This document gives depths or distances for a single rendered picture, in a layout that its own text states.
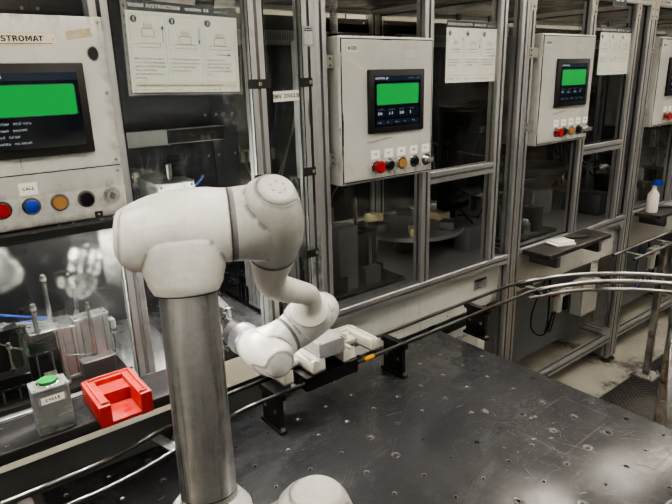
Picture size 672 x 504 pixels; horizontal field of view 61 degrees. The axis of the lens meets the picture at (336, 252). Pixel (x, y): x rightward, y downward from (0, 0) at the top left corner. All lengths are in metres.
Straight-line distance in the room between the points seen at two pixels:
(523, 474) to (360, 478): 0.43
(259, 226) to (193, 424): 0.36
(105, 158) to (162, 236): 0.58
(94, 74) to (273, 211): 0.69
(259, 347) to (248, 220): 0.56
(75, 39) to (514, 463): 1.51
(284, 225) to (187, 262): 0.17
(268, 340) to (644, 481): 1.02
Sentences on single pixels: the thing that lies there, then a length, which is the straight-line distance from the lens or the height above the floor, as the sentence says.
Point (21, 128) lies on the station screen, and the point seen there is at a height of 1.60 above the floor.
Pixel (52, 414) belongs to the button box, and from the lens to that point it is 1.51.
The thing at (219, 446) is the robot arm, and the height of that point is 1.08.
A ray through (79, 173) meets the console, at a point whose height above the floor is 1.48.
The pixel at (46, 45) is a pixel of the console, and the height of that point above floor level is 1.77.
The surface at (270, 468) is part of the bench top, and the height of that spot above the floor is 0.68.
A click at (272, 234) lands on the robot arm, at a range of 0.98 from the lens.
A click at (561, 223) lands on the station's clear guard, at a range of 3.02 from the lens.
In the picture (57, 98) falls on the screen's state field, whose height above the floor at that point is 1.65.
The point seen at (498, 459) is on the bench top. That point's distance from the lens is 1.71.
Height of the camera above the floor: 1.68
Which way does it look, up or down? 17 degrees down
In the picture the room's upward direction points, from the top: 2 degrees counter-clockwise
